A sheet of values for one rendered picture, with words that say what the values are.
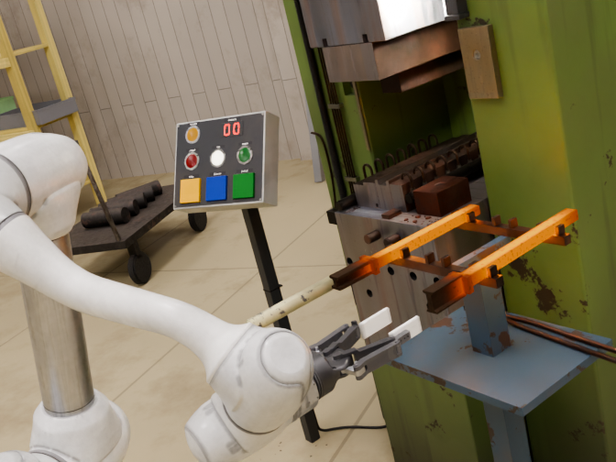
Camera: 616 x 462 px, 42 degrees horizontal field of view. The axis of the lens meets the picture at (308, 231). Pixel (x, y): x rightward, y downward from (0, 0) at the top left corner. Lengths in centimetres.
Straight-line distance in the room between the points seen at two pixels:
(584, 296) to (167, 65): 581
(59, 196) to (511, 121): 106
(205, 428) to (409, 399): 126
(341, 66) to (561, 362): 93
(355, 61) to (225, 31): 496
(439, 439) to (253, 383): 138
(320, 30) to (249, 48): 476
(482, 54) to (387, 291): 69
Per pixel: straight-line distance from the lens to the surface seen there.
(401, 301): 218
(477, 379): 172
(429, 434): 241
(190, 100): 737
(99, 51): 786
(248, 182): 239
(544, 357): 177
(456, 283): 150
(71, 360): 161
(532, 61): 189
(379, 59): 203
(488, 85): 196
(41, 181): 141
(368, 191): 220
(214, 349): 110
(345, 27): 208
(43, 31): 704
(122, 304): 119
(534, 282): 212
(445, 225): 181
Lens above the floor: 160
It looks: 18 degrees down
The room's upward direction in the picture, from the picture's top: 14 degrees counter-clockwise
